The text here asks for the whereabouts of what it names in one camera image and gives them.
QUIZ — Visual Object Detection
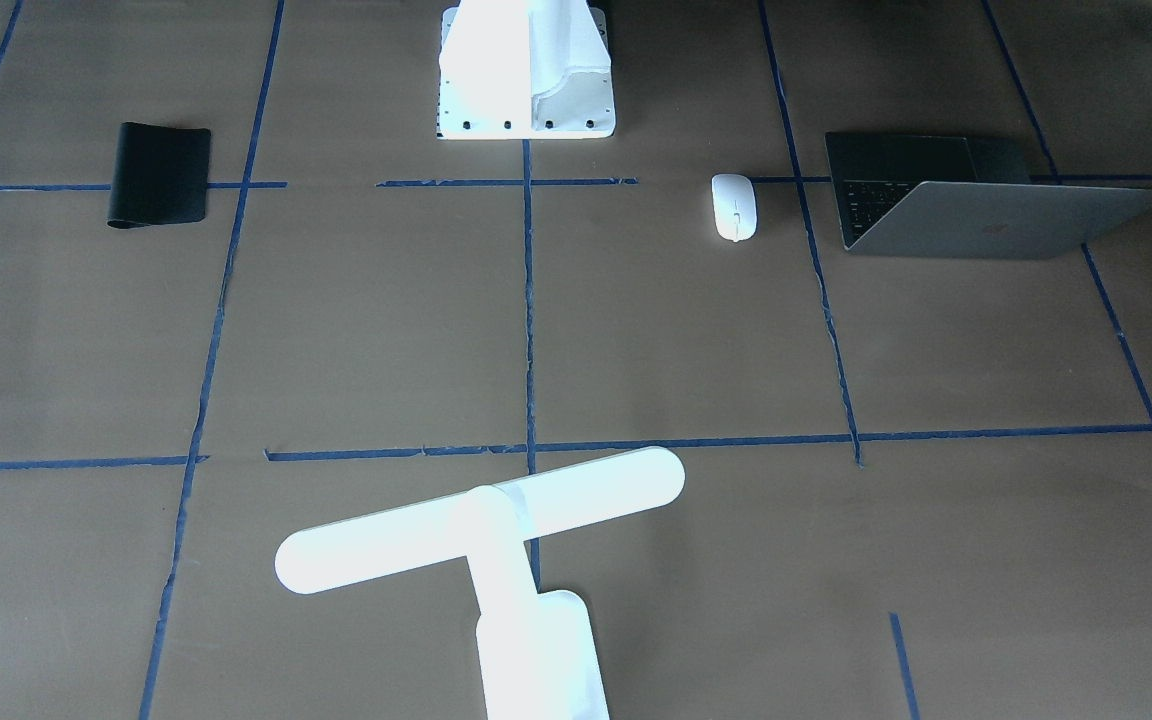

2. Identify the white computer mouse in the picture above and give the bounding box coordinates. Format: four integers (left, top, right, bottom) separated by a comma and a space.
710, 173, 758, 243

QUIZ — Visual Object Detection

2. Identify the white desk lamp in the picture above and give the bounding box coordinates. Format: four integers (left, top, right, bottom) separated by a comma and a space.
274, 446, 685, 719

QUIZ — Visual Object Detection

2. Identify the grey laptop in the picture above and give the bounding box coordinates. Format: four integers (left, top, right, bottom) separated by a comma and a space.
824, 132, 1152, 260

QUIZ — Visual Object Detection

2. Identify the black mouse pad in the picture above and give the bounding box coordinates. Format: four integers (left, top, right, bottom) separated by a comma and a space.
106, 122, 212, 232

